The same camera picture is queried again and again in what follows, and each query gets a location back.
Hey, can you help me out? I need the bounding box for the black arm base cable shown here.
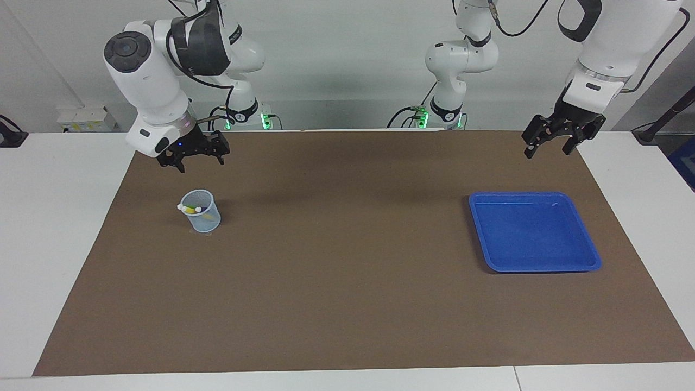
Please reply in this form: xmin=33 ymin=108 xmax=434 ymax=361
xmin=387 ymin=79 xmax=438 ymax=129
xmin=208 ymin=105 xmax=229 ymax=131

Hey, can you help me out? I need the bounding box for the blue plastic tray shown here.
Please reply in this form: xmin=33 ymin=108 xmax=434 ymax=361
xmin=468 ymin=191 xmax=602 ymax=273

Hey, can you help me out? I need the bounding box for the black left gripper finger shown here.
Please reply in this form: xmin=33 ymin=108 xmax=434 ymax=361
xmin=522 ymin=114 xmax=560 ymax=159
xmin=562 ymin=117 xmax=606 ymax=156

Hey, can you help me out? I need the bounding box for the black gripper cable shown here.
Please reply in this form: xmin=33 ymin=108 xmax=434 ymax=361
xmin=489 ymin=0 xmax=691 ymax=94
xmin=166 ymin=0 xmax=237 ymax=131

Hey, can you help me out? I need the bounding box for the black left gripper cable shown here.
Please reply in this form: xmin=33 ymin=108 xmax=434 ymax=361
xmin=489 ymin=0 xmax=691 ymax=94

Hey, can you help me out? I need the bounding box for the white power strip box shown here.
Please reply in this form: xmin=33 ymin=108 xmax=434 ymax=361
xmin=56 ymin=105 xmax=117 ymax=133

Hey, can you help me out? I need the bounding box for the blue crate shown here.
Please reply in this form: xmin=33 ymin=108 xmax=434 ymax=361
xmin=667 ymin=136 xmax=695 ymax=192

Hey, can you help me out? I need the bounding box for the brown table mat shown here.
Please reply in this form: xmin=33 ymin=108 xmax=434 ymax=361
xmin=33 ymin=129 xmax=695 ymax=377

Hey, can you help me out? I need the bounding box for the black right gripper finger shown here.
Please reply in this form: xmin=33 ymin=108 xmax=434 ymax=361
xmin=209 ymin=131 xmax=231 ymax=166
xmin=157 ymin=149 xmax=186 ymax=174

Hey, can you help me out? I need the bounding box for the black stand pole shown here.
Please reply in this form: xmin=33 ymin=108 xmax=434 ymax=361
xmin=631 ymin=86 xmax=695 ymax=145

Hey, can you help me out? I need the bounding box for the black table clamp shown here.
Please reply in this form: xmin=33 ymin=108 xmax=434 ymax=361
xmin=0 ymin=114 xmax=29 ymax=148

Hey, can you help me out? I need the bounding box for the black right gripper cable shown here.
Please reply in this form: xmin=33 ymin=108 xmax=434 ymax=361
xmin=166 ymin=0 xmax=237 ymax=131

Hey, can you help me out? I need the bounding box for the translucent plastic cup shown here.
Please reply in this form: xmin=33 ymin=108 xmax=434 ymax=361
xmin=180 ymin=190 xmax=222 ymax=233

